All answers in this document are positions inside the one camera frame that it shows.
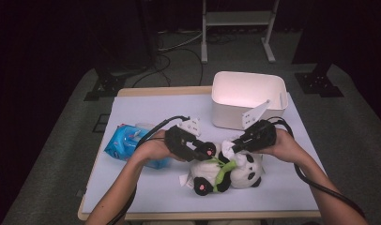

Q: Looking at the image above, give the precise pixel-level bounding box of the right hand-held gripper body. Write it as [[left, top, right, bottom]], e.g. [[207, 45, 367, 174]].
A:
[[239, 98, 278, 154]]

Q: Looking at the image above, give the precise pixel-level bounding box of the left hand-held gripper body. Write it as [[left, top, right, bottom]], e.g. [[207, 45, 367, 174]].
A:
[[164, 116, 203, 163]]

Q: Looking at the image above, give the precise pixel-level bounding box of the white wet wipe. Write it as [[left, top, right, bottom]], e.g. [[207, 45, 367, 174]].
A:
[[221, 139, 243, 161]]

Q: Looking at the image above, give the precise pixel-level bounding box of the panda plush toy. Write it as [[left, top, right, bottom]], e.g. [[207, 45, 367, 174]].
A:
[[178, 140, 265, 197]]

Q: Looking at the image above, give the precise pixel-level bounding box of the blue wet wipes pack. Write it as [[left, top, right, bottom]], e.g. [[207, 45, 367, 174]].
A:
[[103, 122, 173, 170]]

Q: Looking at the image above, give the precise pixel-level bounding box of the person's left hand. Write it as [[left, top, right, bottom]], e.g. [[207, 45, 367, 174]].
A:
[[131, 129, 186, 169]]

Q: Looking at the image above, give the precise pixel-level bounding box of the person's right hand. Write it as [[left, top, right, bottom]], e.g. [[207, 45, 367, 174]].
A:
[[255, 127, 311, 166]]

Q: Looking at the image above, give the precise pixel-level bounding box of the white plastic bin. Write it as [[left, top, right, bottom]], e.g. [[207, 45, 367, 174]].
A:
[[210, 70, 290, 131]]

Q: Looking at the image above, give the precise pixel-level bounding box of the wooden table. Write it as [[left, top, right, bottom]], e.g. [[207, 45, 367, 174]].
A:
[[77, 86, 322, 221]]

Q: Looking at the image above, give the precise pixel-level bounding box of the black stand base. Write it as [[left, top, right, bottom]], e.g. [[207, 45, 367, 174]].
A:
[[294, 62, 344, 98], [84, 60, 128, 102]]

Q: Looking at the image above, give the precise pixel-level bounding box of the left hand-held gripper cable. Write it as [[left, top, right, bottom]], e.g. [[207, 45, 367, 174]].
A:
[[107, 115, 191, 225]]

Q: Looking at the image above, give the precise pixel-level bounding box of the hand-held gripper cable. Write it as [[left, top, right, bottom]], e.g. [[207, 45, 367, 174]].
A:
[[267, 116, 367, 219], [107, 115, 191, 225]]

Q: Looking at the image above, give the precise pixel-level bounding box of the black floor cable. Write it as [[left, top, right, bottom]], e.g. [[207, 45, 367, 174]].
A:
[[131, 52, 173, 88], [175, 48, 205, 87]]

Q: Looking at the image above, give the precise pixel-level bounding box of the black square floor frame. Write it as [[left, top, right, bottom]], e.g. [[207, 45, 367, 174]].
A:
[[92, 113, 111, 134]]

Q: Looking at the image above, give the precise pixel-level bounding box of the right hand-held gripper cable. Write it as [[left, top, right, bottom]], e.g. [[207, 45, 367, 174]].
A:
[[267, 116, 367, 219]]

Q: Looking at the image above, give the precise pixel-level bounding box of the grey floor cable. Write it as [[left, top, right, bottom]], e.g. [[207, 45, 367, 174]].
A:
[[157, 30, 203, 53]]

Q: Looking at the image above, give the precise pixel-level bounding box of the white metal stand frame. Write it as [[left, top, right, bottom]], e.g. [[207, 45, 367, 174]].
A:
[[200, 0, 281, 65]]

